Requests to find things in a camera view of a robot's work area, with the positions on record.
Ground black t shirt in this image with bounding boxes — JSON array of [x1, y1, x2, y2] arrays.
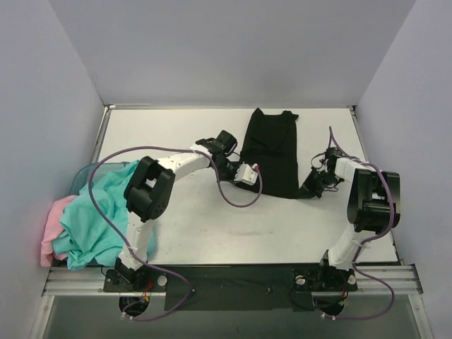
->
[[240, 108, 314, 199]]

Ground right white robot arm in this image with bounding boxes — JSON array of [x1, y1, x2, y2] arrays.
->
[[297, 147, 401, 289]]

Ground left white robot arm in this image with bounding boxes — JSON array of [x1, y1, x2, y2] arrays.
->
[[115, 131, 256, 291]]

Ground clear plastic bin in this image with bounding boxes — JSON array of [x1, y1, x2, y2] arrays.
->
[[69, 162, 129, 196]]

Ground teal t shirt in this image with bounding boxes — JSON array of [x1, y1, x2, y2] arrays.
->
[[52, 160, 138, 270]]

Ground pink t shirt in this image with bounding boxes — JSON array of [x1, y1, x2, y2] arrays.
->
[[40, 195, 77, 268]]

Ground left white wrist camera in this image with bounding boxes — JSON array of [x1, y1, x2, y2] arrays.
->
[[234, 163, 258, 186]]

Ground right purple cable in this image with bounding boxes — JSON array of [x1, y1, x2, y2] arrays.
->
[[319, 126, 396, 321]]

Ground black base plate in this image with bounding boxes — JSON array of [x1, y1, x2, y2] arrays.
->
[[103, 263, 357, 315]]

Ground aluminium rail frame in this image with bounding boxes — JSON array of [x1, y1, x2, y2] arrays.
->
[[42, 265, 423, 297]]

